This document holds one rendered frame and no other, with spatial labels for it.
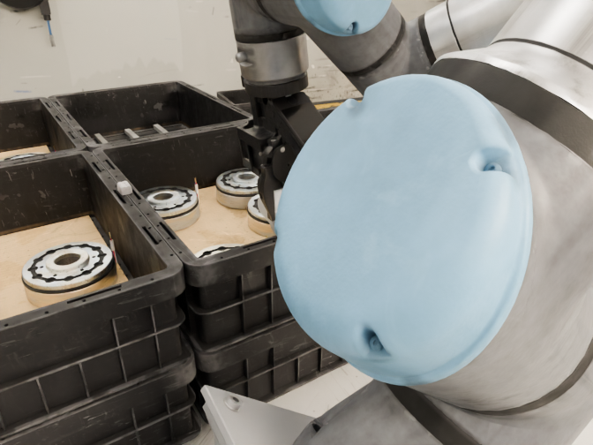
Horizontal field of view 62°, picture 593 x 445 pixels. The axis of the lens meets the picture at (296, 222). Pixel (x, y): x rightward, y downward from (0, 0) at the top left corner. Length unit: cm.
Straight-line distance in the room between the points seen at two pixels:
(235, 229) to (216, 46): 340
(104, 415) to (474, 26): 49
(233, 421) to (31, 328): 19
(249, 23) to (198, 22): 351
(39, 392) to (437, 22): 48
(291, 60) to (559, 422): 39
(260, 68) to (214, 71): 358
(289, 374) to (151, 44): 351
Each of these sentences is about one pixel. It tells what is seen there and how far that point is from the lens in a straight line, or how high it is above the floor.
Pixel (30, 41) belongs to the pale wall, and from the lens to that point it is 395.
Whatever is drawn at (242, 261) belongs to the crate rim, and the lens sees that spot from 49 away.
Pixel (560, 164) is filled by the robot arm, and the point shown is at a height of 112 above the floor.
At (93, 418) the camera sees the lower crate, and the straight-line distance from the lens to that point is 53.
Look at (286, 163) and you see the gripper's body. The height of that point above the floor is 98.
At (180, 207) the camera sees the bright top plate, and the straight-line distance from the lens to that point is 75.
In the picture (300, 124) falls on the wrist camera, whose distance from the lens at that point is 54.
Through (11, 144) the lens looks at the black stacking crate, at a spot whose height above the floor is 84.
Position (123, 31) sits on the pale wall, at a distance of 396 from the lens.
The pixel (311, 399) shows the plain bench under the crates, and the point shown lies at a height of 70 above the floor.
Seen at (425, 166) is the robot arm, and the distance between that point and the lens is 18.
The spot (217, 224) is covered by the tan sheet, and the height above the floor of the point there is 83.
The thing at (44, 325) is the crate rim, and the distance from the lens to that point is 46.
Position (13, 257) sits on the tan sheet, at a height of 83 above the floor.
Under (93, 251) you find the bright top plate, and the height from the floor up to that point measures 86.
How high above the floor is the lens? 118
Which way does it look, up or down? 28 degrees down
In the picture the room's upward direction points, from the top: straight up
